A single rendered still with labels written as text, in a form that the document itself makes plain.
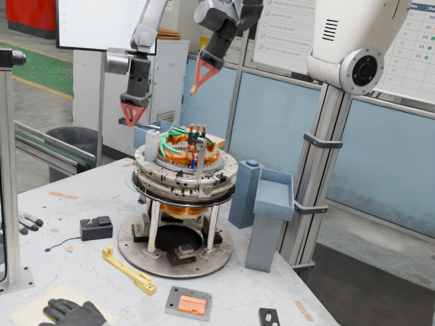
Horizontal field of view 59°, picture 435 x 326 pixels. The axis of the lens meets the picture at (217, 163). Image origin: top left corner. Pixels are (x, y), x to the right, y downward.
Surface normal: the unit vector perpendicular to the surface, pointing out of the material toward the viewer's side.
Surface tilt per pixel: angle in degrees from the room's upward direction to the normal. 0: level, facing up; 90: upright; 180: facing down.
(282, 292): 0
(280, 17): 90
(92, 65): 90
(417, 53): 90
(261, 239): 90
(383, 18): 109
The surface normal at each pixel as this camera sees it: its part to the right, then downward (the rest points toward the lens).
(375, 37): 0.29, 0.68
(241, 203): -0.77, 0.13
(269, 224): -0.16, 0.35
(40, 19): -0.51, 0.25
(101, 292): 0.15, -0.92
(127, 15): 0.54, 0.29
